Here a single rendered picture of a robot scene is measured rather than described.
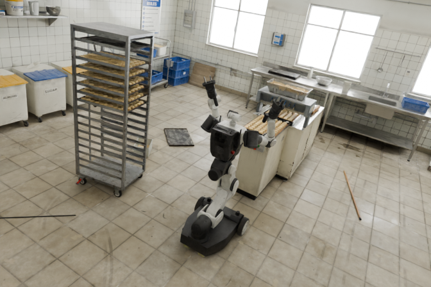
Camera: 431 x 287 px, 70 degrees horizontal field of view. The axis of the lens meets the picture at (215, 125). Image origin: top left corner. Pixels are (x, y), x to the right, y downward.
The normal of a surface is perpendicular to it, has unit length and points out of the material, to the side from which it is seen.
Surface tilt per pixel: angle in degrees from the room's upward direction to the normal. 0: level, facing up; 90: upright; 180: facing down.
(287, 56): 90
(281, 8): 90
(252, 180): 90
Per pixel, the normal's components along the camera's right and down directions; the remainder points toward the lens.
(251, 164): -0.50, 0.28
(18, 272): 0.15, -0.91
